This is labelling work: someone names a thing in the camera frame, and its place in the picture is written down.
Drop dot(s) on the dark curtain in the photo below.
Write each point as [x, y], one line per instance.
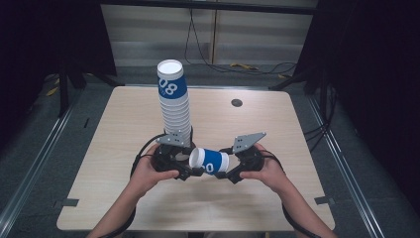
[39, 43]
[373, 82]

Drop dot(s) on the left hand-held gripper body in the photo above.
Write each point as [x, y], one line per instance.
[171, 140]

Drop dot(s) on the grey floor tape piece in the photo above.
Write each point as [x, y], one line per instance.
[322, 200]
[70, 202]

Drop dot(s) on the person's left hand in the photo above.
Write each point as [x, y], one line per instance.
[145, 175]

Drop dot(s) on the black overhead bar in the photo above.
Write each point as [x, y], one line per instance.
[211, 6]

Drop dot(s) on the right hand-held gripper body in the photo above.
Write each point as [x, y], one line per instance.
[246, 141]

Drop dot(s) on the yellow floor tape strip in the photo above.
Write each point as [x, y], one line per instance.
[52, 91]
[243, 66]

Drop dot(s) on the black metal stand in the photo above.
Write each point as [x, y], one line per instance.
[297, 79]
[63, 89]

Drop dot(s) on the person's right hand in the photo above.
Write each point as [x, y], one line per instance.
[269, 172]

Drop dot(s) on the metal floor rail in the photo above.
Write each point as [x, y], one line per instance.
[36, 165]
[343, 162]

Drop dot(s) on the blue and white paper cup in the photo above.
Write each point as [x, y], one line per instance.
[213, 161]

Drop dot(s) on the round grey table grommet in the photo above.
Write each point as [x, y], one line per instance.
[236, 102]

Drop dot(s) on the stack of nested paper cups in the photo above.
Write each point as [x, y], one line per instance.
[175, 105]

